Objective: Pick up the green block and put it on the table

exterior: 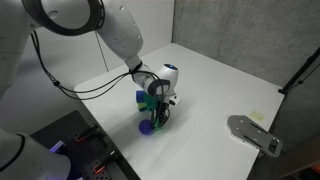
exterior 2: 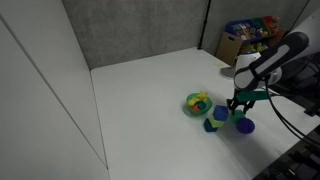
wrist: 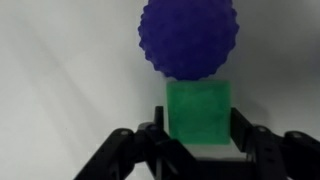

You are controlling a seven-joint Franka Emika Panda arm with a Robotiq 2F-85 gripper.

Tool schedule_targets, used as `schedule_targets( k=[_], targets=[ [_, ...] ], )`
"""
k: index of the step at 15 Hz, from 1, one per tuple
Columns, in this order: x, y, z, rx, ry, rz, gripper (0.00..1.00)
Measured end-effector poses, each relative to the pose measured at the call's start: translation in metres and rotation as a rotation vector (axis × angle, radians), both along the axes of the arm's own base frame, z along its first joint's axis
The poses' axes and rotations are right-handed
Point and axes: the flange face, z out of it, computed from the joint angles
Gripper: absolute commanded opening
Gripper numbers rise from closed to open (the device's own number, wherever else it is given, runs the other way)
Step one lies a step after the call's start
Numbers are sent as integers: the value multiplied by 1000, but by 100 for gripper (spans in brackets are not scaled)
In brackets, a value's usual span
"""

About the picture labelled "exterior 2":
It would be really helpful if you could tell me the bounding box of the teal toy block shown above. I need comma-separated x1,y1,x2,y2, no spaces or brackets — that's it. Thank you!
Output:
196,101,208,111

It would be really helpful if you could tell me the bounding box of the purple round lid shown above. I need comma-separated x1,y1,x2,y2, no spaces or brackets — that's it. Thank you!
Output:
236,117,256,135

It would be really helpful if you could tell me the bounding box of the black stand pole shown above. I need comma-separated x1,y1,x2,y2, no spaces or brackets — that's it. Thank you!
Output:
196,0,212,51

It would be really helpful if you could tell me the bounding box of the green and blue block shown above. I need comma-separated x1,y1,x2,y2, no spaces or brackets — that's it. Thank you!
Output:
203,116,225,133

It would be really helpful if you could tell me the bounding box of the blue cube block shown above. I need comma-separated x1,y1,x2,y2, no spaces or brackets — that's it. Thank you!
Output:
212,104,230,122

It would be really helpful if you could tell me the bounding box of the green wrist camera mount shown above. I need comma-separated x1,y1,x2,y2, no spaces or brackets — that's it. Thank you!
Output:
235,90,270,103

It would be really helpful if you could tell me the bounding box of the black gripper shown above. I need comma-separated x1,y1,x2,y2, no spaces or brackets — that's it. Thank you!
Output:
226,97,257,117

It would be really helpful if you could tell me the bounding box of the cardboard box with snacks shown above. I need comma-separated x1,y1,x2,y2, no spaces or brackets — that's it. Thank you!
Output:
224,15,288,55

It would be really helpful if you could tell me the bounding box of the green plastic bowl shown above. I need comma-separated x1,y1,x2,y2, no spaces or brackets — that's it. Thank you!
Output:
184,92,213,117

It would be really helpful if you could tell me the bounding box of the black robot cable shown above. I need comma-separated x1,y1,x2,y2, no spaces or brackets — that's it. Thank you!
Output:
264,56,320,149

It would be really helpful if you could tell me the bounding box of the yellow star toy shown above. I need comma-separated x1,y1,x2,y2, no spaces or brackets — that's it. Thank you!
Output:
187,90,210,108

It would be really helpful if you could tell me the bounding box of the grey metal mounting plate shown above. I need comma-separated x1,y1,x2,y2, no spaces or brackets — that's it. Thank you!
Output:
219,65,237,80

